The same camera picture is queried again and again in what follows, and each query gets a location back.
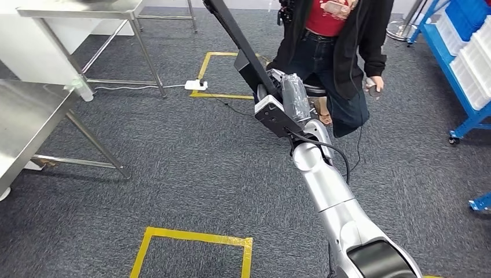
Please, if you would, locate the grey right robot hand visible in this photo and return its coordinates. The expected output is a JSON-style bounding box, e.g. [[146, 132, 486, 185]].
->
[[256, 69, 312, 123]]

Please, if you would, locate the person's left hand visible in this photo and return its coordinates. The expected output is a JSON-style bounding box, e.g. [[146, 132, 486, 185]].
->
[[362, 75, 385, 98]]

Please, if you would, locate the black plastic frame part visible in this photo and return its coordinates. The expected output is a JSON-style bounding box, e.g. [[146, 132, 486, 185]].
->
[[202, 0, 285, 104]]

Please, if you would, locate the stainless steel workbench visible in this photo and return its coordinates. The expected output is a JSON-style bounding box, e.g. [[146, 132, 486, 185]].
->
[[0, 78, 132, 202]]

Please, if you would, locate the person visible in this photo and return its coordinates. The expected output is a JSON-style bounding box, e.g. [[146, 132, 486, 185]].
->
[[266, 0, 395, 139]]

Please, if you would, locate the white power strip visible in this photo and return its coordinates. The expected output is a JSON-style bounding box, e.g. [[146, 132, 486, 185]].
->
[[184, 78, 209, 92]]

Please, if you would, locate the blue plastic crate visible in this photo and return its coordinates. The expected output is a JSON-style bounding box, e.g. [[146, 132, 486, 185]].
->
[[444, 0, 491, 43]]

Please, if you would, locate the yellow floor tape square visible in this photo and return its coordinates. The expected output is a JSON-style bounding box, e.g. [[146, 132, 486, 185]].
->
[[129, 226, 254, 278]]

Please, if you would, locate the small pale green bottle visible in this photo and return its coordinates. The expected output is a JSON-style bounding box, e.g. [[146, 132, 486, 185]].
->
[[64, 78, 95, 103]]

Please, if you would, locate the stainless steel table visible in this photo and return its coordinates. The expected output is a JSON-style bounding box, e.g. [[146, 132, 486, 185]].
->
[[17, 0, 199, 100]]

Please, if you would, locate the white cabinet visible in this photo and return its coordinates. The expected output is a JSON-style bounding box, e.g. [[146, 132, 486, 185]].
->
[[0, 13, 135, 88]]

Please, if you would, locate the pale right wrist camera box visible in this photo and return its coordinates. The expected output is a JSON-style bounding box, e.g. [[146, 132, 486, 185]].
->
[[254, 94, 306, 138]]

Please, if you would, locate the chrome post with round base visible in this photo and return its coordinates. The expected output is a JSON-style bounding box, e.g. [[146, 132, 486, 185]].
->
[[386, 0, 424, 42]]

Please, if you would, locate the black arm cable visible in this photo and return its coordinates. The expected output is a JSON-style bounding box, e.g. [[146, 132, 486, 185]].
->
[[285, 129, 350, 278]]

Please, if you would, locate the thin black power cord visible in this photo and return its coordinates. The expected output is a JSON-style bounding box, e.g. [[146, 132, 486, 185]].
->
[[201, 89, 256, 117]]

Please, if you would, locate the thin black controller cable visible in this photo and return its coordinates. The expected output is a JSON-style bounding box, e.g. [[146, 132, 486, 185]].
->
[[345, 125, 365, 174]]

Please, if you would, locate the white power cable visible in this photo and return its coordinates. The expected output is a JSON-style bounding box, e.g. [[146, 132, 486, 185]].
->
[[94, 83, 187, 92]]

